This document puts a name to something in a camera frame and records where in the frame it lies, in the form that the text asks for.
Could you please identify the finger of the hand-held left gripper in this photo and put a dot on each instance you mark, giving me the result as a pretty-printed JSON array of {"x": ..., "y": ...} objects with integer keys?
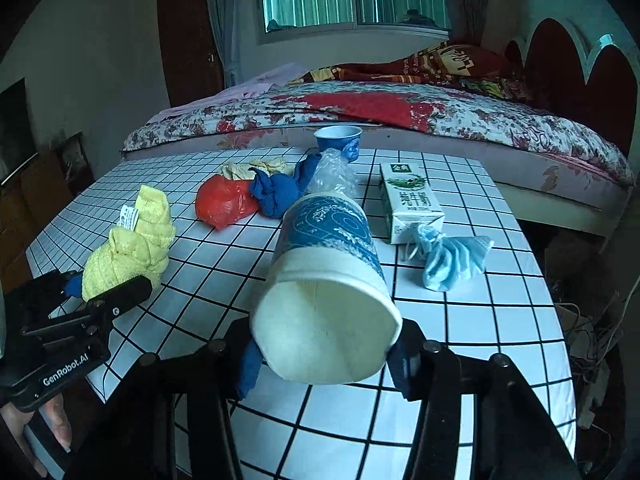
[
  {"x": 130, "y": 292},
  {"x": 73, "y": 286}
]

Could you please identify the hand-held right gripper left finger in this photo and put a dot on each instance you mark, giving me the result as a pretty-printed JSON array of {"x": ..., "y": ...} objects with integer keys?
[{"x": 249, "y": 372}]

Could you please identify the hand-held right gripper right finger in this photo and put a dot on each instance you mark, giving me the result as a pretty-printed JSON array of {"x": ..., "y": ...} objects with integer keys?
[{"x": 401, "y": 371}]

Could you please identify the yellow towel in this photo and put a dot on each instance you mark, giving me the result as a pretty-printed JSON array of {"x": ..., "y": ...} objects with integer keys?
[{"x": 135, "y": 250}]

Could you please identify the large blue white paper cup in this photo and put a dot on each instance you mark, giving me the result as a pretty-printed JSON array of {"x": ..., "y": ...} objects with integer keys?
[{"x": 325, "y": 310}]

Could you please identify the red plastic bag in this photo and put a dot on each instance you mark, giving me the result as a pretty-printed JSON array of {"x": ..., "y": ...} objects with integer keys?
[{"x": 222, "y": 202}]

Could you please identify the blue knitted cloth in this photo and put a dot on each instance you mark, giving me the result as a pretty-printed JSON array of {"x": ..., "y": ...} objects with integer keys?
[{"x": 272, "y": 192}]

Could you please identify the clear plastic bag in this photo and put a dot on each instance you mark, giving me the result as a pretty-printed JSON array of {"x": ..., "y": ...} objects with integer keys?
[{"x": 332, "y": 172}]

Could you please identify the person's left hand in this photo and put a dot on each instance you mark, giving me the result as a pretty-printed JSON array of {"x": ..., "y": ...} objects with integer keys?
[{"x": 56, "y": 420}]

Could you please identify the wooden cabinet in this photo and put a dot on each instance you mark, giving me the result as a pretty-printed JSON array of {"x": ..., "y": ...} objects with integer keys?
[{"x": 35, "y": 205}]

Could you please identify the blue face mask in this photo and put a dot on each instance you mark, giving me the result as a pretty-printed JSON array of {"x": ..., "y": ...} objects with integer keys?
[{"x": 450, "y": 260}]

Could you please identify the cream crumpled cloth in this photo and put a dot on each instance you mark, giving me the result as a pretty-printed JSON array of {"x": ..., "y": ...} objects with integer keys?
[{"x": 235, "y": 170}]

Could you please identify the green white milk carton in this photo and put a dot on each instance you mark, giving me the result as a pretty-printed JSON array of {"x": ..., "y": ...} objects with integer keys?
[{"x": 412, "y": 205}]

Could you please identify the flat screen television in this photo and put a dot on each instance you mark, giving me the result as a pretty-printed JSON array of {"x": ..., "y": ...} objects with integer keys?
[{"x": 15, "y": 130}]

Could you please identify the small blue paper cup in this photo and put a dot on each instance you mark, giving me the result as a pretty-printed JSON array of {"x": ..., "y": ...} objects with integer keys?
[{"x": 350, "y": 147}]

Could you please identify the pink bed sheet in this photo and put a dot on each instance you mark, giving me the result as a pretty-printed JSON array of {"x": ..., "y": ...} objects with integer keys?
[{"x": 240, "y": 91}]

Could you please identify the dark wooden door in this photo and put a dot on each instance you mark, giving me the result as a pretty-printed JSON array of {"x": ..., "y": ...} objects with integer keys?
[{"x": 187, "y": 40}]

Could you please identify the grey curtain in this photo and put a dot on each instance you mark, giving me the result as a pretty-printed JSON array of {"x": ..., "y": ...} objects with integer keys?
[{"x": 227, "y": 20}]

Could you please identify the red patterned quilt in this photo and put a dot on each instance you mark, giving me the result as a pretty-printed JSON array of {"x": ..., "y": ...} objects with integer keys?
[{"x": 440, "y": 65}]

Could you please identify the dark red white headboard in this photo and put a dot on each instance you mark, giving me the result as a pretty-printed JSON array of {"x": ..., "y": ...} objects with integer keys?
[{"x": 555, "y": 55}]

